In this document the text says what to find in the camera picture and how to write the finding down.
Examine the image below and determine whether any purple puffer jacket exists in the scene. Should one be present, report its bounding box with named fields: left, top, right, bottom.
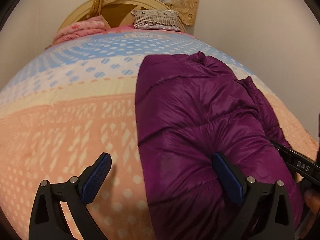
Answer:
left=135, top=52, right=304, bottom=239

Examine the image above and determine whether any person's right hand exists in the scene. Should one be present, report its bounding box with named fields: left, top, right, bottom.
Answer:
left=304, top=189, right=320, bottom=215

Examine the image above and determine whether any pastel patterned bed cover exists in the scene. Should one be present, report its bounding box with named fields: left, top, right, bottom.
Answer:
left=0, top=24, right=320, bottom=240

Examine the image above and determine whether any pink folded blanket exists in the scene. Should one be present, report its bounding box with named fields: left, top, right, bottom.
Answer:
left=52, top=16, right=108, bottom=46

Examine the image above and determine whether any striped floral pillow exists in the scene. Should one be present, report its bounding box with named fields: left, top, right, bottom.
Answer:
left=131, top=9, right=182, bottom=32

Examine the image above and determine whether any beige round wooden headboard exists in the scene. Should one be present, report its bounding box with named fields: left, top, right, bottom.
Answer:
left=58, top=0, right=187, bottom=33

